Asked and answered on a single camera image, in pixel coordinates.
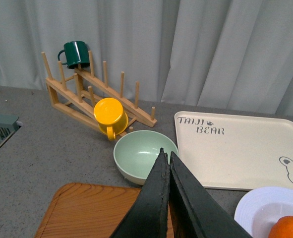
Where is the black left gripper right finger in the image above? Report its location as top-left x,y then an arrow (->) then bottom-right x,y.
169,152 -> 251,238

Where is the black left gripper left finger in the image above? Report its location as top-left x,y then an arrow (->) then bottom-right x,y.
111,148 -> 170,238

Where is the white round plate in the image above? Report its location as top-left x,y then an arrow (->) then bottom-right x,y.
234,186 -> 293,238

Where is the orange mandarin fruit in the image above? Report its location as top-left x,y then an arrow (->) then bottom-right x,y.
268,216 -> 293,238

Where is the light green bowl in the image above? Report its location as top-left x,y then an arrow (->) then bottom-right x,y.
114,130 -> 179,185

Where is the wooden cutting board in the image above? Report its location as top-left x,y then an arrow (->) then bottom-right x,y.
34,182 -> 175,238

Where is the beige bear tray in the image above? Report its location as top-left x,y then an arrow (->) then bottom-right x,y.
175,111 -> 293,190

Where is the yellow mug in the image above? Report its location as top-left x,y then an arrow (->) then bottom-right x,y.
94,98 -> 128,141

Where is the wooden dish rack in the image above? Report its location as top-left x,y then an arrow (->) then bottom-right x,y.
42,51 -> 157,140

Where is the dark green mug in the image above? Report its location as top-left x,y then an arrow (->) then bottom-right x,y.
58,41 -> 90,69

